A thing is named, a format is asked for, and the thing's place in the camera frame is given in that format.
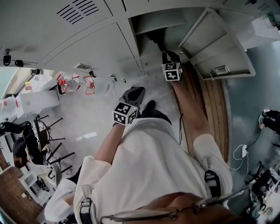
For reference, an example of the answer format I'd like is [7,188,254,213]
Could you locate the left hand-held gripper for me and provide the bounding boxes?
[112,87,146,127]

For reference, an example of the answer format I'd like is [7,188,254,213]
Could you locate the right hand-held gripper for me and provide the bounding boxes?
[161,50,183,82]

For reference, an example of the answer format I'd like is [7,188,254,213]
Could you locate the grey metal locker cabinet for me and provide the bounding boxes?
[0,0,280,77]

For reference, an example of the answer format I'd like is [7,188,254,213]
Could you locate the person's right forearm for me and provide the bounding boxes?
[170,79,209,142]

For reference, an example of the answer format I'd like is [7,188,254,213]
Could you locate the person's left forearm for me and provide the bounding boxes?
[94,124,126,164]

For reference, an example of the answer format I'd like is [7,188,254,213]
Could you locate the grey open locker door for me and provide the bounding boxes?
[178,7,257,81]

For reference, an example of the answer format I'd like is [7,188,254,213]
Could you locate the person's right black shoe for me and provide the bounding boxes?
[145,100,157,112]

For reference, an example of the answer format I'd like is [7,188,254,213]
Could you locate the person's black trousers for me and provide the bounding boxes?
[140,108,173,126]

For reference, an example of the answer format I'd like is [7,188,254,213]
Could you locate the wooden slatted platform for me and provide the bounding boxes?
[172,61,230,164]

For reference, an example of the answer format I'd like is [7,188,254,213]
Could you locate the small black waste bin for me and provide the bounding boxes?
[57,84,71,96]

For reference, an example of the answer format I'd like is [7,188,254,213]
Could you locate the person's white shirt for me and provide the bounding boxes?
[73,117,234,224]

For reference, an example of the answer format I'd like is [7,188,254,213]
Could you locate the white cardboard box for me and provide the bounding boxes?
[16,89,60,119]

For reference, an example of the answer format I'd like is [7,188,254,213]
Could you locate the black stool with patterned seat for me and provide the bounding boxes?
[32,114,66,152]

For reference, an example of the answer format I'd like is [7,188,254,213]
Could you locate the white storage box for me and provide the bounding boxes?
[251,14,280,43]

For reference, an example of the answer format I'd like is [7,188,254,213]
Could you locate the person's face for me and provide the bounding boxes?
[131,192,252,224]

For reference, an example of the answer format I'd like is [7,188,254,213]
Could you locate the black office chair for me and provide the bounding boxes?
[0,121,33,134]

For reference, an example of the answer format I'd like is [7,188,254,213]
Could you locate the person's thin-framed eyeglasses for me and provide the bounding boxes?
[101,187,252,222]

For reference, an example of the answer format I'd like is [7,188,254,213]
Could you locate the large clear plastic water bottle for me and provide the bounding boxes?
[0,97,21,119]

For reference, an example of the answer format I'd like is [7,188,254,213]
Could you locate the white garment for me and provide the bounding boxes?
[44,178,77,224]

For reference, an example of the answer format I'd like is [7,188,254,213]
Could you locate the black floor cable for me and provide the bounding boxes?
[178,113,184,145]

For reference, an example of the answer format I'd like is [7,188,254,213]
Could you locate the person's right black shoulder strap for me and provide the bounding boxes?
[204,169,222,198]

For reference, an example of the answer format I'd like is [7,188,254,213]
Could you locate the person's black shoulder strap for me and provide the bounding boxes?
[79,184,93,224]
[204,169,222,198]

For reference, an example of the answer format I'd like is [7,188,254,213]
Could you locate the person's left black shoulder strap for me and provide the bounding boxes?
[79,184,93,224]

